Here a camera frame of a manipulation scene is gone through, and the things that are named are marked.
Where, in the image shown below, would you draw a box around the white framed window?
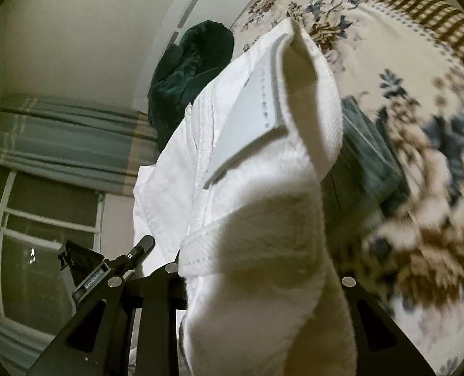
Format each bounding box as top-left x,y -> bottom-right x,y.
0,160 -> 104,322

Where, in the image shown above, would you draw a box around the folded blue jeans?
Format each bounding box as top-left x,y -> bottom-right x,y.
325,97 -> 410,221

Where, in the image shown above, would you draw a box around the grey-green curtain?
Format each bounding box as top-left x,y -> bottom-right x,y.
0,93 -> 159,373

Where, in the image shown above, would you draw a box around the brown checked blanket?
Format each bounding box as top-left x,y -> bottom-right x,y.
291,0 -> 464,80

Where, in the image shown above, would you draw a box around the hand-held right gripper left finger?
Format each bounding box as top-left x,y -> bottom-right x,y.
26,262 -> 188,376

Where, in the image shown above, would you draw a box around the white bed headboard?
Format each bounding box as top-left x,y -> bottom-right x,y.
132,0 -> 291,112

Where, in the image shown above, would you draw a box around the floral bed blanket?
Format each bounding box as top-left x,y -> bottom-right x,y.
232,0 -> 464,376

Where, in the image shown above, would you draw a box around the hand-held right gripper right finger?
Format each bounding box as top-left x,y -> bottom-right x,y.
341,276 -> 439,376

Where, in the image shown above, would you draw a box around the dark green fleece blanket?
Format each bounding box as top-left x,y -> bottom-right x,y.
148,19 -> 235,154

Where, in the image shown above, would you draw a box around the white pants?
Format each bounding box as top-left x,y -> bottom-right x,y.
132,18 -> 371,376

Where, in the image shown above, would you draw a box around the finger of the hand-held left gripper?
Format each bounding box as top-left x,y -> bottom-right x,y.
114,235 -> 156,280
57,241 -> 110,303

